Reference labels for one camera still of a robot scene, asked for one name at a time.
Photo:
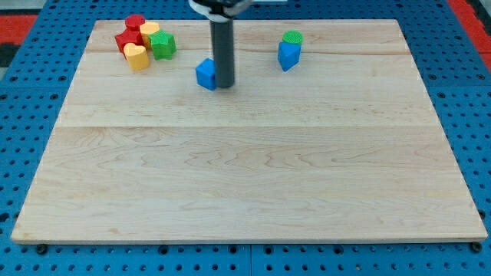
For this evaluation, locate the blue triangle block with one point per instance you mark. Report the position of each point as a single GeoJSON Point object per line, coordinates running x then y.
{"type": "Point", "coordinates": [288, 55]}

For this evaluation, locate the red circle block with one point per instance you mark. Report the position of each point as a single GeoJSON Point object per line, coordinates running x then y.
{"type": "Point", "coordinates": [134, 21]}

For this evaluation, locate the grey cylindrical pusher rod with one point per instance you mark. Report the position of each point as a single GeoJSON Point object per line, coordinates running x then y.
{"type": "Point", "coordinates": [222, 38]}

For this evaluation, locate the green circle block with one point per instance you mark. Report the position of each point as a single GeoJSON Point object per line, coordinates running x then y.
{"type": "Point", "coordinates": [292, 37]}

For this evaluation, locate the yellow heart block front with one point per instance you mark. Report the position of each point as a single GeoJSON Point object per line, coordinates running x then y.
{"type": "Point", "coordinates": [136, 56]}

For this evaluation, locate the blue cube block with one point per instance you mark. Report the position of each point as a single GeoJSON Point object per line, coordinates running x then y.
{"type": "Point", "coordinates": [205, 74]}

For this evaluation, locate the green star block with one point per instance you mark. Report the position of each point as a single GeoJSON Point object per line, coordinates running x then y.
{"type": "Point", "coordinates": [163, 45]}

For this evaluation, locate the yellow block rear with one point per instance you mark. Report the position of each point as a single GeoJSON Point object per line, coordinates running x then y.
{"type": "Point", "coordinates": [146, 29]}

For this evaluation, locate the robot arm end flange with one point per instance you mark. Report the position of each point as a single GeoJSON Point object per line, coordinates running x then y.
{"type": "Point", "coordinates": [220, 11]}

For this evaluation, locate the red star block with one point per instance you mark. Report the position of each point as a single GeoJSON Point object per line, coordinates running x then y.
{"type": "Point", "coordinates": [128, 36]}

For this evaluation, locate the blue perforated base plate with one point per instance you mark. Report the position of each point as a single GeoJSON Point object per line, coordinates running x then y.
{"type": "Point", "coordinates": [34, 86]}

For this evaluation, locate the wooden board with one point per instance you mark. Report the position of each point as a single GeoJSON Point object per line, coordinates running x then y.
{"type": "Point", "coordinates": [345, 147]}

